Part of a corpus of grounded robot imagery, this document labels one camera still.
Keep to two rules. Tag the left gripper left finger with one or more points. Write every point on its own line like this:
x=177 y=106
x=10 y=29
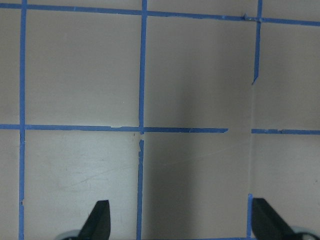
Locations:
x=98 y=223

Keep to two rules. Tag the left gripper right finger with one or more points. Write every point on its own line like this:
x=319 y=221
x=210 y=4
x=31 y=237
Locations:
x=267 y=224

